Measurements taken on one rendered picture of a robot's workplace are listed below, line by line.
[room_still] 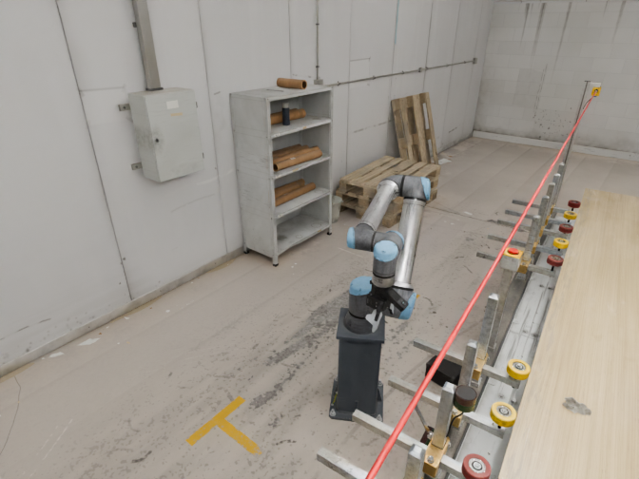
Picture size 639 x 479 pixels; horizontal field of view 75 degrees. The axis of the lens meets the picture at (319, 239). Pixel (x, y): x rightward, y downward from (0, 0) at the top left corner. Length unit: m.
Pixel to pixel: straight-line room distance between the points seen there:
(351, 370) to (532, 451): 1.14
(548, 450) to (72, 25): 3.16
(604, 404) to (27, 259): 3.14
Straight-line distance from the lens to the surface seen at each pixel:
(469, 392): 1.35
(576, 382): 1.87
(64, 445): 2.93
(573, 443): 1.66
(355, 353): 2.35
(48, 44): 3.12
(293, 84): 3.98
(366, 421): 1.56
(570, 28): 8.94
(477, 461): 1.49
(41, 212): 3.20
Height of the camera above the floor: 2.07
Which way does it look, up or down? 27 degrees down
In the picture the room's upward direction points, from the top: straight up
